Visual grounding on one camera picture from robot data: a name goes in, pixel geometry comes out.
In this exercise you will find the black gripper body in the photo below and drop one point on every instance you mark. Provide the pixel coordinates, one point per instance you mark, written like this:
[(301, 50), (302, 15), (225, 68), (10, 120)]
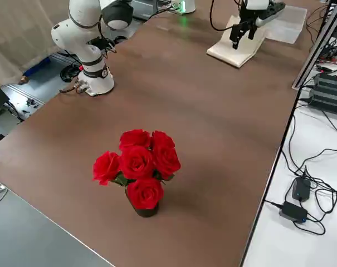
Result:
[(246, 18)]

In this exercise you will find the cream-colored tablecloth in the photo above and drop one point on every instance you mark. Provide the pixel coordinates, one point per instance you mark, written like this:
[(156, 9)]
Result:
[(240, 55)]

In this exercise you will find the clear plastic box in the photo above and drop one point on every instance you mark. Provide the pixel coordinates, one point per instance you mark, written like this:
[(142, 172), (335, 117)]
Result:
[(290, 27)]

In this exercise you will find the grey controller box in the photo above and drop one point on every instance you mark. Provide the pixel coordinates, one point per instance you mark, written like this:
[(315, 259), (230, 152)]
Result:
[(146, 9)]

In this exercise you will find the black finned power supply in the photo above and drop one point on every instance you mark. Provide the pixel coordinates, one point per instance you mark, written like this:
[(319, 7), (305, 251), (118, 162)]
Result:
[(329, 91)]

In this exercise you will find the red rose bouquet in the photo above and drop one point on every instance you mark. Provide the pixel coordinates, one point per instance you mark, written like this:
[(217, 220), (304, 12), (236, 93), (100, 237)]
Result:
[(134, 162)]

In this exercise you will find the small green circuit board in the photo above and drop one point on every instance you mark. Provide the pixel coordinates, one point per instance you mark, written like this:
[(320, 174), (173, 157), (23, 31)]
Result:
[(80, 86)]

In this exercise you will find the black rounded power adapter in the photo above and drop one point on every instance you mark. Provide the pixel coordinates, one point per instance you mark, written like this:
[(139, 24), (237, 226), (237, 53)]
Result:
[(301, 190)]

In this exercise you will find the black rectangular power adapter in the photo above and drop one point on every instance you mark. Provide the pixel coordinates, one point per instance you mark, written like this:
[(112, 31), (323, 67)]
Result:
[(293, 211)]

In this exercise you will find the black vase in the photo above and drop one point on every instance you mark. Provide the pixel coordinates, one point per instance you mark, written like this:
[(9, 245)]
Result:
[(147, 212)]

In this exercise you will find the blue bin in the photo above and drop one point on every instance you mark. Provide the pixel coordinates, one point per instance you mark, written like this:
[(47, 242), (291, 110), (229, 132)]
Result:
[(37, 66)]

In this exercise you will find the small brown object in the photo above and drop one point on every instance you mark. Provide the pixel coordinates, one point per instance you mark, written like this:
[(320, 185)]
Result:
[(23, 80)]

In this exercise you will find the beige curtain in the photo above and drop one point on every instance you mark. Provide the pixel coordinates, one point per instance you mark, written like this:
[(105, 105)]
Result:
[(17, 33)]

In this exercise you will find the aluminium camera post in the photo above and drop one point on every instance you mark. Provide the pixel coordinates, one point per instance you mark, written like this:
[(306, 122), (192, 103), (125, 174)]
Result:
[(312, 54)]

